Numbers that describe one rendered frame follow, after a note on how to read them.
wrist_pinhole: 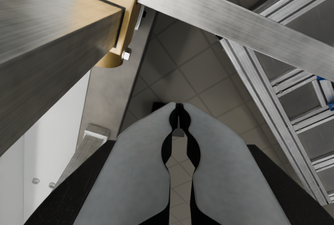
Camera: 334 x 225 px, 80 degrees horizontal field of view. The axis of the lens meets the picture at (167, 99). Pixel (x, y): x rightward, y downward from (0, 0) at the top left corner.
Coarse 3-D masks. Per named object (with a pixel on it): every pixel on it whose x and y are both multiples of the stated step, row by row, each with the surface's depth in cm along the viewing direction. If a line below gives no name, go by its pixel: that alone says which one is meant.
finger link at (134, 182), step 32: (128, 128) 9; (160, 128) 9; (128, 160) 8; (160, 160) 8; (96, 192) 7; (128, 192) 7; (160, 192) 7; (96, 224) 6; (128, 224) 6; (160, 224) 6
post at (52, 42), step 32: (32, 0) 10; (64, 0) 13; (96, 0) 16; (0, 32) 7; (32, 32) 7; (64, 32) 8; (96, 32) 12; (0, 64) 5; (32, 64) 7; (64, 64) 9; (0, 96) 6; (32, 96) 7; (0, 128) 6
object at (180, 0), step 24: (144, 0) 18; (168, 0) 18; (192, 0) 18; (216, 0) 18; (192, 24) 19; (216, 24) 19; (240, 24) 19; (264, 24) 19; (264, 48) 20; (288, 48) 20; (312, 48) 20; (312, 72) 21
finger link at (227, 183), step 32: (192, 128) 10; (224, 128) 10; (192, 160) 9; (224, 160) 8; (192, 192) 7; (224, 192) 7; (256, 192) 7; (192, 224) 7; (224, 224) 6; (256, 224) 6; (288, 224) 6
